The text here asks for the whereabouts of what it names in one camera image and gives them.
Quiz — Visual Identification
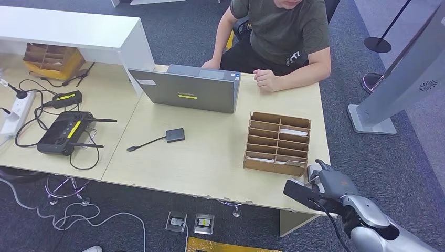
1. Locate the black USB adapter with cable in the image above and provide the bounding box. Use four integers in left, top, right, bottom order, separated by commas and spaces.
126, 128, 186, 153

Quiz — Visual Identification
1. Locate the black power brick yellow label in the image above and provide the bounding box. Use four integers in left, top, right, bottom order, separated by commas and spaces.
43, 90, 83, 109

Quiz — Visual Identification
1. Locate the wooden slotted card organizer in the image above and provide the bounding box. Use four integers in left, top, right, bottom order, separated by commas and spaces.
242, 111, 312, 177

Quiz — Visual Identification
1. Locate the beige desk side panel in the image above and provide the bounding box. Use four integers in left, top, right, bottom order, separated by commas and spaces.
279, 209, 320, 238

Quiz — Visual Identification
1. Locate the black stanchion post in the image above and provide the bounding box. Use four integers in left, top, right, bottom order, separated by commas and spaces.
363, 0, 412, 54

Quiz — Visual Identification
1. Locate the person's left hand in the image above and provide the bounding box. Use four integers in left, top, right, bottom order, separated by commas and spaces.
253, 69, 281, 93

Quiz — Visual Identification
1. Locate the white power strip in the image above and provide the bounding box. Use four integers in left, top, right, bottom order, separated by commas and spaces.
0, 91, 36, 137

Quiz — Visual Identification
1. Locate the white desk shelf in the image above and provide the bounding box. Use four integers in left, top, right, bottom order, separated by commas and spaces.
0, 5, 156, 96

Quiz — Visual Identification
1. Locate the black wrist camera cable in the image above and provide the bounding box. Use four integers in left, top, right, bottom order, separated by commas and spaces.
308, 198, 352, 252

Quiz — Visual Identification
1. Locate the wooden organizer in yellow box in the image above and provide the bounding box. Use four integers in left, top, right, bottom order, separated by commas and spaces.
23, 43, 86, 81

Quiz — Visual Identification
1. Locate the person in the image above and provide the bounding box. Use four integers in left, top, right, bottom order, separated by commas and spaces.
202, 0, 332, 93

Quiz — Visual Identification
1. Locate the black plug with thick cable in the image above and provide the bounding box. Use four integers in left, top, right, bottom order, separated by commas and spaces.
5, 79, 83, 148

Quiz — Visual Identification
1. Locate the chrome stanchion base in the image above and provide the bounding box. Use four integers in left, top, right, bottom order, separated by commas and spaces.
361, 72, 384, 94

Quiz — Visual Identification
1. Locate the grey laptop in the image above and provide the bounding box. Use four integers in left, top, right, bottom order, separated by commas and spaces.
128, 64, 241, 114

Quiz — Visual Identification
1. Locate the white floor cable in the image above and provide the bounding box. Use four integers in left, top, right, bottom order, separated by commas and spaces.
0, 177, 147, 252

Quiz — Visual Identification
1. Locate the floor outlet with white plug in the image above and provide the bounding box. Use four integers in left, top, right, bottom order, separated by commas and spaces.
165, 211, 188, 233

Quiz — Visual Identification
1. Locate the floor outlet with yellow label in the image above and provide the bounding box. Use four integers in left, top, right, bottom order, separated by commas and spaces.
193, 213, 215, 235

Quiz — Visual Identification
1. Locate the yellow floor sheet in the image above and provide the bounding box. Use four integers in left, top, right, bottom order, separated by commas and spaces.
186, 237, 281, 252

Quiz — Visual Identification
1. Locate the large chrome chair base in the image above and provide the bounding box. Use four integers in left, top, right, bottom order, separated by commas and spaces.
44, 174, 91, 206

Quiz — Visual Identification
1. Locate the grey kiosk stand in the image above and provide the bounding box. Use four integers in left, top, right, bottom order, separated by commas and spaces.
347, 0, 445, 135

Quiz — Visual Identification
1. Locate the small chrome chair foot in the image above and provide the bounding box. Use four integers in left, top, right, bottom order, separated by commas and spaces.
216, 199, 245, 218

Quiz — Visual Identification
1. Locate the white furniture base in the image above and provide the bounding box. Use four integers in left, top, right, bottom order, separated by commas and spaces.
110, 0, 187, 8

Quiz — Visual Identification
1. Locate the thin black cable loop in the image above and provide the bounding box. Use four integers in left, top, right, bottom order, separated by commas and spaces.
69, 128, 101, 171

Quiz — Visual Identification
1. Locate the black remote controller with antennas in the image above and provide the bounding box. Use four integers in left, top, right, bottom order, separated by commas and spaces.
37, 111, 118, 156

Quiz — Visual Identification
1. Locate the small black tripod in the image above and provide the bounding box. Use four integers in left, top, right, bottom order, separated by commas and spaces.
40, 61, 96, 88

